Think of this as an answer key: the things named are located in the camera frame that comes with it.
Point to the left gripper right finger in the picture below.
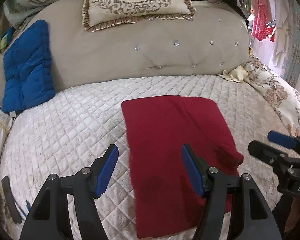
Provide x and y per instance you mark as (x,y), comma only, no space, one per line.
(251,217)

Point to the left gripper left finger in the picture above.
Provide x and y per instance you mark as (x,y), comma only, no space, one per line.
(49,216)

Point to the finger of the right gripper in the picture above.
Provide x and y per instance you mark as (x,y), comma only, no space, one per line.
(268,154)
(292,143)

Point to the red knit garment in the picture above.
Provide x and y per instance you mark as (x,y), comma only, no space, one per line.
(157,128)

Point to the floral white duvet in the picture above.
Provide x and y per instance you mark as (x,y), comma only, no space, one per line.
(283,98)

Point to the teal patterned curtain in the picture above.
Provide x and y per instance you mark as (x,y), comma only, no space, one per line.
(292,62)

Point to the white quilted bedspread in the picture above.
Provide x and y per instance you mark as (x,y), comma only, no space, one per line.
(71,130)

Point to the beige tufted headboard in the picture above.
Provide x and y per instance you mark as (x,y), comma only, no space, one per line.
(214,40)

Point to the red polka dot dress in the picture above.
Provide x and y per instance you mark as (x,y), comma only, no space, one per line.
(262,12)

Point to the blue quilted cushion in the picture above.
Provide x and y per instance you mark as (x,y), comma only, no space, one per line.
(27,69)

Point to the green potted plant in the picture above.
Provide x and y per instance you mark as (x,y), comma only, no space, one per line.
(245,6)

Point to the green plush toy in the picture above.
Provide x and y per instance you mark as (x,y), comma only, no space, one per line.
(6,38)

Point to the embroidered cushion with frill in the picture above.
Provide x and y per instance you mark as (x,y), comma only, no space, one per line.
(103,14)

